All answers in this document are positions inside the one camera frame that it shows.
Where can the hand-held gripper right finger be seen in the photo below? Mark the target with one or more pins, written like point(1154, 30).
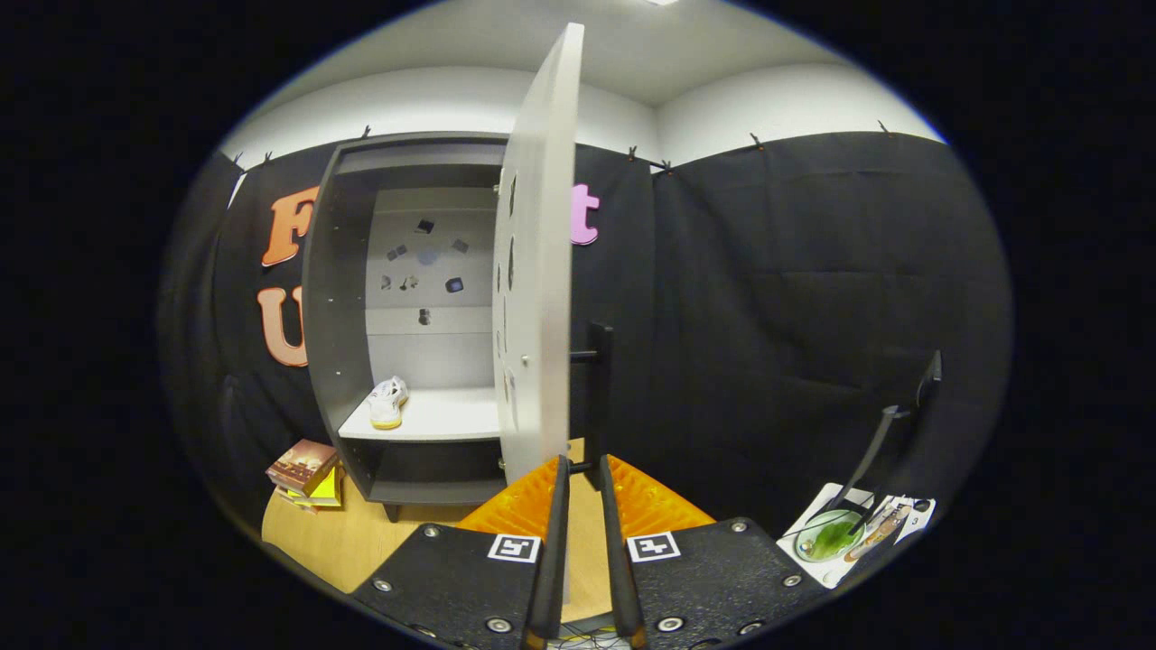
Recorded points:
point(619, 569)

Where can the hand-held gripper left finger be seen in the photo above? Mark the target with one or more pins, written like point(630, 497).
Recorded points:
point(551, 560)

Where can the white canvas shoe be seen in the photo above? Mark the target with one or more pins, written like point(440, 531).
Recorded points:
point(388, 402)

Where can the grey shoe cabinet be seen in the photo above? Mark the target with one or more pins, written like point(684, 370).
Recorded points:
point(334, 298)

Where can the green glass bowl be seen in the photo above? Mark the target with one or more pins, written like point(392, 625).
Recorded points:
point(831, 539)

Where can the white paper mat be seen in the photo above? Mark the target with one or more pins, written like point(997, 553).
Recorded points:
point(840, 495)

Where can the yellow book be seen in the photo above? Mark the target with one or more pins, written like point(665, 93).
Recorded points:
point(327, 490)

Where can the brown book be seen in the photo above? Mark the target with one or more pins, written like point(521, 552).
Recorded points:
point(302, 462)

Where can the black stand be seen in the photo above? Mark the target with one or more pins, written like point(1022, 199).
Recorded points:
point(871, 451)

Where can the black backdrop cloth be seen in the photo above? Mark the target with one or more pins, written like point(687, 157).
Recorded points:
point(768, 316)

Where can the white printed card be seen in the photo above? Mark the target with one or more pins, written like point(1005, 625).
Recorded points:
point(917, 519)

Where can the row of black clips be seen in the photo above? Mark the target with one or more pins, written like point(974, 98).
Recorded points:
point(632, 153)

